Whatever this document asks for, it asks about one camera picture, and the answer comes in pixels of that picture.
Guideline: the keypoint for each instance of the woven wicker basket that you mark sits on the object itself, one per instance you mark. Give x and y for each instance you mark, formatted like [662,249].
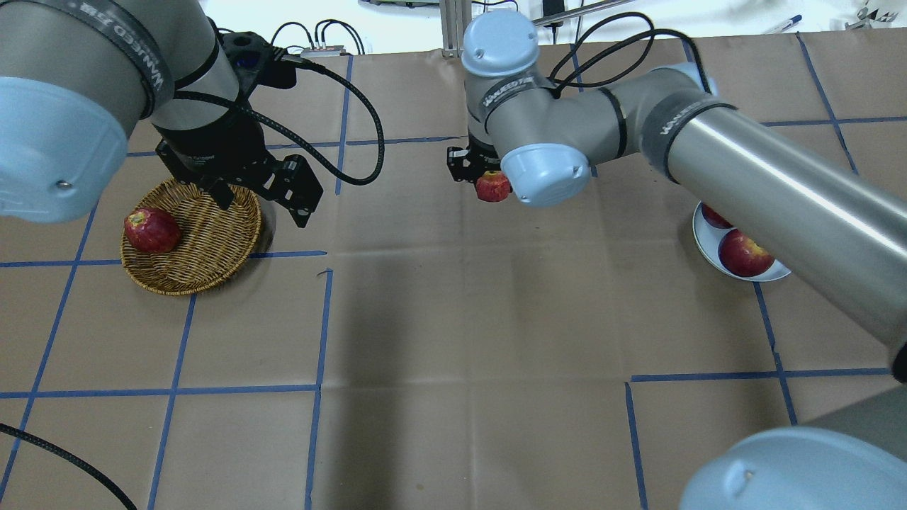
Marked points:
[215,243]

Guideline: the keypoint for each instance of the light blue plate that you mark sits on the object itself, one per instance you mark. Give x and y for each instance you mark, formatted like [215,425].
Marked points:
[707,240]

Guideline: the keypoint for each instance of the dark red apple in basket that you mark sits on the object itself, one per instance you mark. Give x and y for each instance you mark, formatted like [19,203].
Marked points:
[152,230]

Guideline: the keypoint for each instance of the red yellow apple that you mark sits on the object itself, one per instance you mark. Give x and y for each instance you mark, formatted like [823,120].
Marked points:
[492,187]

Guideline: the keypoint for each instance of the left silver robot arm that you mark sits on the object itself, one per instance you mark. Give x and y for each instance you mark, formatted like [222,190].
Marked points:
[77,77]

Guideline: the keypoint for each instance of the aluminium frame post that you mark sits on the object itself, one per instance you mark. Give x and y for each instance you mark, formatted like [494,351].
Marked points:
[455,17]

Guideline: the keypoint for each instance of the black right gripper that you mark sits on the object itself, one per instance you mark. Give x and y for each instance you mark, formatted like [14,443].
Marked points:
[464,164]

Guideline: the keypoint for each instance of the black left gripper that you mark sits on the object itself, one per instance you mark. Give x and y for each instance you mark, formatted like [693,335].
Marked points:
[212,145]

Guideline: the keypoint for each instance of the blue white pen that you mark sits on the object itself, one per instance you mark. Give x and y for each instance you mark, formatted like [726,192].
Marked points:
[785,25]

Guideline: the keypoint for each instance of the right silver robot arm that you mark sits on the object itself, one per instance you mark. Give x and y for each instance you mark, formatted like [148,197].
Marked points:
[842,235]

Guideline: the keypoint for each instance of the red apple on plate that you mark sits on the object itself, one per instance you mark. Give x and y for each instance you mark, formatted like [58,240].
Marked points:
[714,219]
[742,256]

